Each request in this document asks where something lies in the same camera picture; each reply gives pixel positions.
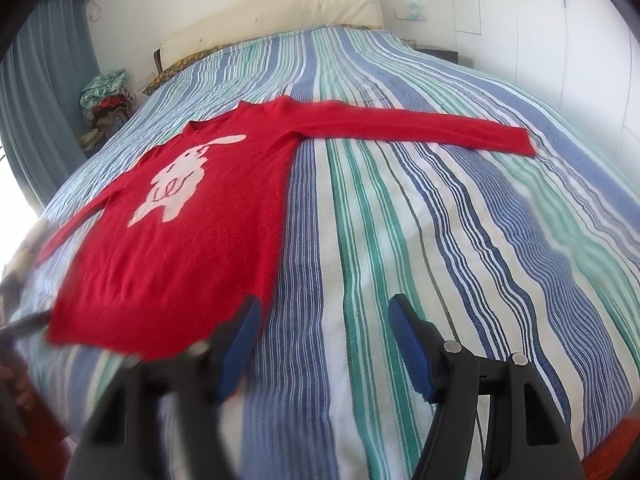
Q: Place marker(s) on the pile of clothes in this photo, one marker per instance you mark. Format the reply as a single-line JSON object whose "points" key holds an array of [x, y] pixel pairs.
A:
{"points": [[107, 100]]}

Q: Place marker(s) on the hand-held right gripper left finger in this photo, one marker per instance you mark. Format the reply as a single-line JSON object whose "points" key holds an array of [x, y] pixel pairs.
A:
{"points": [[239, 347]]}

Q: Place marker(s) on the cream padded headboard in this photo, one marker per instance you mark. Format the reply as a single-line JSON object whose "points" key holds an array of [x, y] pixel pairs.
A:
{"points": [[275, 20]]}

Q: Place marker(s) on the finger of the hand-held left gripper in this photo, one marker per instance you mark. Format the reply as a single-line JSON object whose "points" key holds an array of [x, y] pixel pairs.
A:
{"points": [[30, 321]]}

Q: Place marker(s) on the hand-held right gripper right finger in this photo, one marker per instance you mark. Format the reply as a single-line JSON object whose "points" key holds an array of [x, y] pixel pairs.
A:
{"points": [[407, 342]]}

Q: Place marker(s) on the beige patterned cushion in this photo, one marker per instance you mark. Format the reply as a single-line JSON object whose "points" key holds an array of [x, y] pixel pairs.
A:
{"points": [[25, 255]]}

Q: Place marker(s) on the white wall socket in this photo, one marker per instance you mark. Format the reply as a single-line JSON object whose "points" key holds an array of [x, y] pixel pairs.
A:
{"points": [[411, 11]]}

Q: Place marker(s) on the white wardrobe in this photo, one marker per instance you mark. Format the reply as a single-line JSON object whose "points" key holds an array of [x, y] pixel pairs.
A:
{"points": [[550, 35]]}

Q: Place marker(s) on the window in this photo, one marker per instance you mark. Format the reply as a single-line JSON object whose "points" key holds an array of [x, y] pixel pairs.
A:
{"points": [[17, 200]]}

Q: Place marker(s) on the yellow patterned pillow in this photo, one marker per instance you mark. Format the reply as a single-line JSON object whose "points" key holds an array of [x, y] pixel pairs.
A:
{"points": [[170, 76]]}

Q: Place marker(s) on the striped bed blanket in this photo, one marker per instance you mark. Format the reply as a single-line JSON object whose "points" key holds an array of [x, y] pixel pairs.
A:
{"points": [[400, 220]]}

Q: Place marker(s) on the red sweater with white rabbit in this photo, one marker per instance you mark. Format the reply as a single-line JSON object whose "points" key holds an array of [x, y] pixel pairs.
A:
{"points": [[200, 240]]}

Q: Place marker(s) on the blue curtain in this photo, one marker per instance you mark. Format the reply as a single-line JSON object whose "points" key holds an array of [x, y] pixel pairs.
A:
{"points": [[45, 85]]}

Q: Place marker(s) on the dark nightstand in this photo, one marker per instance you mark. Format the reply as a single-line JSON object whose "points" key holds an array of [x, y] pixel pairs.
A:
{"points": [[440, 55]]}

